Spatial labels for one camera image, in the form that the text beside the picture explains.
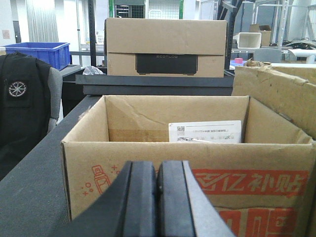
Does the small open cardboard box background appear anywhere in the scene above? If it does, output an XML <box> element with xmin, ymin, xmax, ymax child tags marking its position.
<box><xmin>249</xmin><ymin>24</ymin><xmax>272</xmax><ymax>46</ymax></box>

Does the closed cardboard box black label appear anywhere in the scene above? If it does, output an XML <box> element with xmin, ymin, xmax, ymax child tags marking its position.
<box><xmin>105</xmin><ymin>18</ymin><xmax>227</xmax><ymax>78</ymax></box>

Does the white square bin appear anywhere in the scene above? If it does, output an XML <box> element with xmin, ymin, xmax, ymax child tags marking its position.
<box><xmin>237</xmin><ymin>32</ymin><xmax>262</xmax><ymax>49</ymax></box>

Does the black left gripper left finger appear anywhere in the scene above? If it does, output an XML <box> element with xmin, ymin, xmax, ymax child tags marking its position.
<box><xmin>52</xmin><ymin>161</ymin><xmax>157</xmax><ymax>237</ymax></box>

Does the blue plastic crate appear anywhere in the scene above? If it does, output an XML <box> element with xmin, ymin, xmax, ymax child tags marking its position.
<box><xmin>4</xmin><ymin>42</ymin><xmax>70</xmax><ymax>70</ymax></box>

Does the small red-printed cardboard box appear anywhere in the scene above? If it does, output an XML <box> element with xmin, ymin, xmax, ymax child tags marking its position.
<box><xmin>61</xmin><ymin>95</ymin><xmax>316</xmax><ymax>237</ymax></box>

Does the pink tape roll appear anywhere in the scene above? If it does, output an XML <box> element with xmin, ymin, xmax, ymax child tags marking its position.
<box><xmin>234</xmin><ymin>58</ymin><xmax>243</xmax><ymax>64</ymax></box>

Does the grey chair with black jacket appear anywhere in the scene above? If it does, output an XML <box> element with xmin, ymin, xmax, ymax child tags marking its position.
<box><xmin>0</xmin><ymin>52</ymin><xmax>62</xmax><ymax>179</ymax></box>

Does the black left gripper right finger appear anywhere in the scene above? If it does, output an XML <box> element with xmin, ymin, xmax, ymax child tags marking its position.
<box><xmin>158</xmin><ymin>160</ymin><xmax>234</xmax><ymax>237</ymax></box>

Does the large worn cardboard box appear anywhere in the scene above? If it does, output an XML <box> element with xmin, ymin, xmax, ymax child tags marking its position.
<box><xmin>232</xmin><ymin>66</ymin><xmax>316</xmax><ymax>139</ymax></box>

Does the white shipping label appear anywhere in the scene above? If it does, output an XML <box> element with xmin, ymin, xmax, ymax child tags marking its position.
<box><xmin>168</xmin><ymin>120</ymin><xmax>242</xmax><ymax>144</ymax></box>

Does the black shelf board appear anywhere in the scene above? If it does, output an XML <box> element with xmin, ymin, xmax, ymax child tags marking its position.
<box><xmin>76</xmin><ymin>70</ymin><xmax>235</xmax><ymax>96</ymax></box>

